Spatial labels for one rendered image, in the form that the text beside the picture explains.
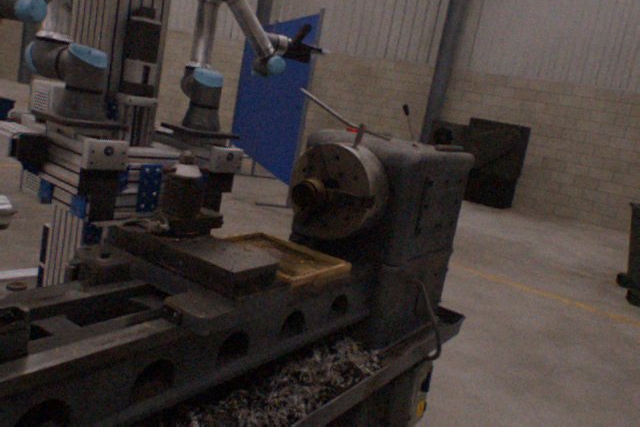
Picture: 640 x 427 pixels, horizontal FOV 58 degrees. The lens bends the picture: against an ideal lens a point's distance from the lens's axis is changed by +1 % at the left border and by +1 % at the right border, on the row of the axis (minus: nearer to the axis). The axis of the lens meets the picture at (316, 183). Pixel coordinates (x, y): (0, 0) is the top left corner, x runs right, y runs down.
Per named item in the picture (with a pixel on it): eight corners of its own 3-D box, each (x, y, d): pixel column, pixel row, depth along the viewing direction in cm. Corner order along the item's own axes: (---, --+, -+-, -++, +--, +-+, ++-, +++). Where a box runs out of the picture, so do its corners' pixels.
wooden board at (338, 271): (258, 241, 191) (260, 230, 190) (349, 276, 171) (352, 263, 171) (191, 253, 166) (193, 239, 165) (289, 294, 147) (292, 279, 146)
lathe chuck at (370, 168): (290, 207, 204) (325, 127, 195) (359, 255, 189) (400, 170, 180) (275, 208, 196) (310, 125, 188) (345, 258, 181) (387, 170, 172)
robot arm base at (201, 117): (173, 123, 228) (177, 99, 226) (204, 126, 239) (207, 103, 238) (197, 130, 218) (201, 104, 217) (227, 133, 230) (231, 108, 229)
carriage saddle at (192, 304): (159, 250, 163) (162, 230, 162) (289, 307, 138) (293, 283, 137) (61, 266, 138) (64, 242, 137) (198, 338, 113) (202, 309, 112)
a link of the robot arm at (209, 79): (193, 103, 219) (199, 67, 217) (184, 99, 231) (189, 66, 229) (223, 107, 225) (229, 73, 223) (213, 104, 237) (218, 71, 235)
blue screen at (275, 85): (206, 152, 1054) (226, 22, 1020) (248, 158, 1082) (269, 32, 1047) (256, 205, 673) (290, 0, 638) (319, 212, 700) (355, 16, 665)
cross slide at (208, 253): (158, 231, 160) (160, 215, 160) (277, 280, 137) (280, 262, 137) (106, 237, 147) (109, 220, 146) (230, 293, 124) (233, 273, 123)
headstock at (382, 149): (361, 217, 264) (377, 133, 258) (459, 247, 238) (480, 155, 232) (282, 229, 214) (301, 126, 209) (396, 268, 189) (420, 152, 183)
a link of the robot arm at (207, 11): (185, 99, 230) (205, -43, 222) (176, 96, 243) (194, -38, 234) (214, 104, 236) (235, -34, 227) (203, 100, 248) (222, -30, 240)
